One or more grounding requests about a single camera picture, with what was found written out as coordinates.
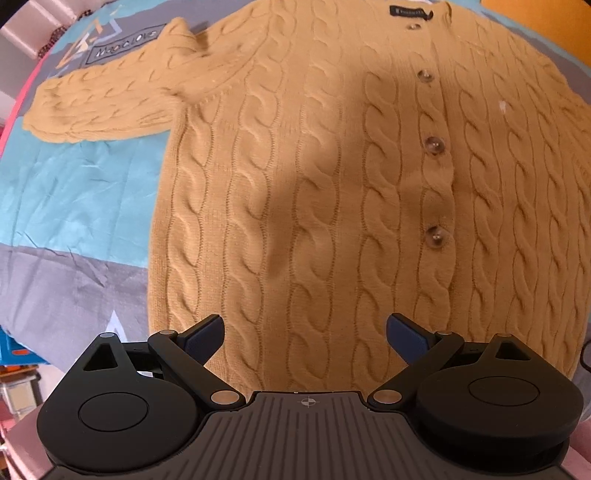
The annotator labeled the pink floral curtain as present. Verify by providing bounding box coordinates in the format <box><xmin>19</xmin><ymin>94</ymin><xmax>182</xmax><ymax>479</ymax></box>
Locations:
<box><xmin>1</xmin><ymin>9</ymin><xmax>61</xmax><ymax>119</ymax></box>

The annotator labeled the orange headboard panel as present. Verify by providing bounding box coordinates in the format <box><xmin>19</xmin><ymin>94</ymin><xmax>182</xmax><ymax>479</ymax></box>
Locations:
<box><xmin>482</xmin><ymin>0</ymin><xmax>591</xmax><ymax>66</ymax></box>

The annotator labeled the mustard cable-knit cardigan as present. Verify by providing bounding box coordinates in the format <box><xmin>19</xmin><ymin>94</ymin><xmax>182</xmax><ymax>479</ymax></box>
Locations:
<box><xmin>21</xmin><ymin>0</ymin><xmax>591</xmax><ymax>391</ymax></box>

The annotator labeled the blue storage box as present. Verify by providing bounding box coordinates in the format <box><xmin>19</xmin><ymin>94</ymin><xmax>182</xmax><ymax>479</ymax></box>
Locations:
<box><xmin>0</xmin><ymin>329</ymin><xmax>46</xmax><ymax>367</ymax></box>

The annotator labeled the teal and grey bed sheet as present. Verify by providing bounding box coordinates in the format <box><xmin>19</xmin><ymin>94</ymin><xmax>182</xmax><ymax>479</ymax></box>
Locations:
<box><xmin>0</xmin><ymin>0</ymin><xmax>591</xmax><ymax>375</ymax></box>

